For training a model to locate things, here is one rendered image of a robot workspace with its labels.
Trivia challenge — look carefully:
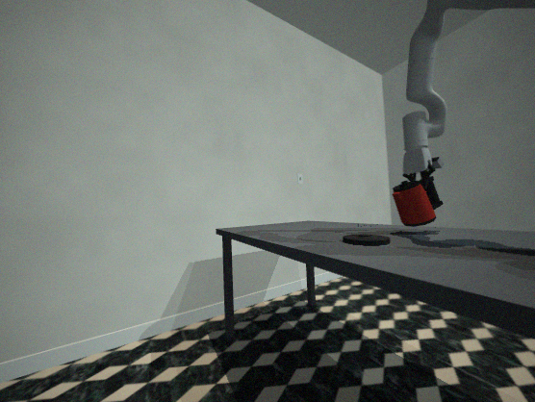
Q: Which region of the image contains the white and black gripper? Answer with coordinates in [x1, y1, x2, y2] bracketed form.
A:
[403, 147, 436, 188]

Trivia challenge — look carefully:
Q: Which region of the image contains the red kettle with grey lid and handle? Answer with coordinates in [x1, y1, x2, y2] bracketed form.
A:
[393, 176, 443, 227]

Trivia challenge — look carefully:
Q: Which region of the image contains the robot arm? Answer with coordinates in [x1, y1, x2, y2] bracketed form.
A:
[402, 0, 535, 151]

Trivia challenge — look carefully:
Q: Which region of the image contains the dark round disk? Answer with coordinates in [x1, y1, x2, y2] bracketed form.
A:
[343, 234, 390, 245]

